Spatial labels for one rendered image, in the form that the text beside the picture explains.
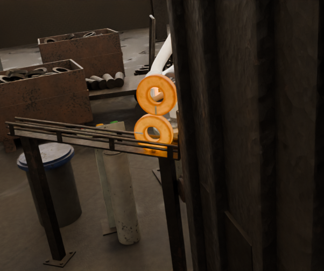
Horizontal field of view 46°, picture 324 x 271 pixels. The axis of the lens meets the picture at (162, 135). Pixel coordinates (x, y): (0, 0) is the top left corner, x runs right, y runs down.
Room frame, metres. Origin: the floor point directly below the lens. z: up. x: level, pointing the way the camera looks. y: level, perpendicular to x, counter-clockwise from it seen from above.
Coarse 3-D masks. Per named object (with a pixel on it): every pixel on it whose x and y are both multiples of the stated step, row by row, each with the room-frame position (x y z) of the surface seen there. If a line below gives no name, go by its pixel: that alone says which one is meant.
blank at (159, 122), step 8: (144, 120) 1.39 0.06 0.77; (152, 120) 1.38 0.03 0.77; (160, 120) 1.37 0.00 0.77; (136, 128) 1.41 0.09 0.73; (144, 128) 1.39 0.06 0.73; (160, 128) 1.37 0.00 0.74; (168, 128) 1.36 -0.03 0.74; (136, 136) 1.41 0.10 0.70; (144, 136) 1.40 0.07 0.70; (160, 136) 1.37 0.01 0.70; (168, 136) 1.36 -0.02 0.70; (144, 144) 1.40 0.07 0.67
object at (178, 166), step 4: (176, 160) 2.23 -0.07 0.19; (180, 160) 2.23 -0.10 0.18; (176, 164) 2.23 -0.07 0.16; (180, 164) 2.23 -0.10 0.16; (156, 168) 2.50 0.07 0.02; (176, 168) 2.24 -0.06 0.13; (180, 168) 2.23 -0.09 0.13; (156, 172) 2.44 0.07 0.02; (176, 172) 2.25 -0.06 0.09; (180, 172) 2.23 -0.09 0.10; (156, 176) 2.38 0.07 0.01; (160, 176) 2.36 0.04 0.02; (160, 180) 2.31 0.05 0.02
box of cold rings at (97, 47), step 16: (80, 32) 5.82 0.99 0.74; (96, 32) 5.88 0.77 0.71; (112, 32) 5.48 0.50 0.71; (48, 48) 4.92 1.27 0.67; (64, 48) 4.97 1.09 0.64; (80, 48) 5.02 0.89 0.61; (96, 48) 5.07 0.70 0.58; (112, 48) 5.13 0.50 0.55; (80, 64) 5.01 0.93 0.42; (96, 64) 5.06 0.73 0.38; (112, 64) 5.12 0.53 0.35
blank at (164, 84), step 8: (144, 80) 1.38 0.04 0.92; (152, 80) 1.37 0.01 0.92; (160, 80) 1.36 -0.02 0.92; (168, 80) 1.36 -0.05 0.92; (144, 88) 1.38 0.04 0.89; (160, 88) 1.36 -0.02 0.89; (168, 88) 1.35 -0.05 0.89; (144, 96) 1.38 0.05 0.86; (168, 96) 1.35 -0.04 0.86; (176, 96) 1.35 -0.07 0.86; (144, 104) 1.38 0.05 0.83; (152, 104) 1.37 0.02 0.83; (160, 104) 1.36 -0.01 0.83; (168, 104) 1.35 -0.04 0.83; (152, 112) 1.37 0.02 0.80; (160, 112) 1.36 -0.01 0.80
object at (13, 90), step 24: (0, 72) 3.93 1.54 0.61; (24, 72) 3.68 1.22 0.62; (48, 72) 4.08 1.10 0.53; (72, 72) 3.47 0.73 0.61; (0, 96) 3.26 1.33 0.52; (24, 96) 3.32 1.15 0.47; (48, 96) 3.39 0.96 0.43; (72, 96) 3.45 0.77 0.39; (0, 120) 3.24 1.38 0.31; (48, 120) 3.37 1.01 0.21; (72, 120) 3.44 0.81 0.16
